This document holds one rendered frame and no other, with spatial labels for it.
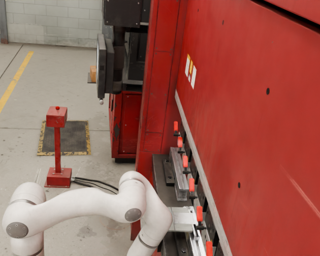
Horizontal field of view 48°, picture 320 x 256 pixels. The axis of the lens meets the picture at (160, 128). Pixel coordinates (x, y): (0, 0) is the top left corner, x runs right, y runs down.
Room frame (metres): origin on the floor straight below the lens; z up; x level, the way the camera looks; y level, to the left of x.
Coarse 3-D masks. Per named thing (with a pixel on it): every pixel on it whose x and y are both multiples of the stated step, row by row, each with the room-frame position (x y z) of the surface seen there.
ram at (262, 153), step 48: (192, 0) 2.20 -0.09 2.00; (240, 0) 1.32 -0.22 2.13; (192, 48) 2.00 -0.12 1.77; (240, 48) 1.21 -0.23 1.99; (288, 48) 0.88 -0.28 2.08; (192, 96) 1.81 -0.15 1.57; (240, 96) 1.12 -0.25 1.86; (288, 96) 0.81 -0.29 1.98; (240, 144) 1.02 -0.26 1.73; (288, 144) 0.75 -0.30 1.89; (240, 192) 0.93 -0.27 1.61; (288, 192) 0.69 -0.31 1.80; (240, 240) 0.85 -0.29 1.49; (288, 240) 0.63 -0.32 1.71
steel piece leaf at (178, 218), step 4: (172, 212) 1.52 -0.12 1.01; (176, 216) 1.50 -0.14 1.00; (180, 216) 1.51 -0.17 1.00; (184, 216) 1.51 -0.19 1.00; (188, 216) 1.51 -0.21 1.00; (192, 216) 1.52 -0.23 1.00; (176, 220) 1.47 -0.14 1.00; (180, 220) 1.47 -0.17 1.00; (184, 220) 1.48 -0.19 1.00; (188, 220) 1.48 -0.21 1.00; (192, 220) 1.49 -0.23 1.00
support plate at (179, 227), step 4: (168, 208) 1.56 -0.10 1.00; (172, 208) 1.57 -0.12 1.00; (176, 208) 1.57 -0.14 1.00; (180, 208) 1.58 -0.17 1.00; (184, 208) 1.58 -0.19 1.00; (176, 212) 1.54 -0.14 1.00; (180, 212) 1.54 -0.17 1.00; (184, 212) 1.55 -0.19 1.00; (140, 220) 1.44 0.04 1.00; (172, 220) 1.47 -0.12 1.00; (172, 224) 1.44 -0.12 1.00; (176, 224) 1.45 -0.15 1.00; (180, 224) 1.45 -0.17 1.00; (184, 224) 1.45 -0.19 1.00; (188, 224) 1.46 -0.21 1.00; (172, 228) 1.41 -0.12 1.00; (176, 228) 1.42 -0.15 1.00; (180, 228) 1.42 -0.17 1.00; (184, 228) 1.42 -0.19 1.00; (188, 228) 1.43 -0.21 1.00
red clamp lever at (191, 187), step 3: (189, 180) 1.40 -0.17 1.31; (192, 180) 1.40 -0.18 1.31; (189, 183) 1.39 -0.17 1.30; (192, 183) 1.39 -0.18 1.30; (189, 186) 1.38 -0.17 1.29; (192, 186) 1.38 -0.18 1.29; (189, 189) 1.37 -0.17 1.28; (192, 189) 1.37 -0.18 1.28; (192, 192) 1.36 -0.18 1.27; (189, 195) 1.35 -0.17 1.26; (192, 195) 1.35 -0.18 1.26; (189, 198) 1.34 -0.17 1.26; (192, 198) 1.34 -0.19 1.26; (195, 198) 1.34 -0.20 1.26
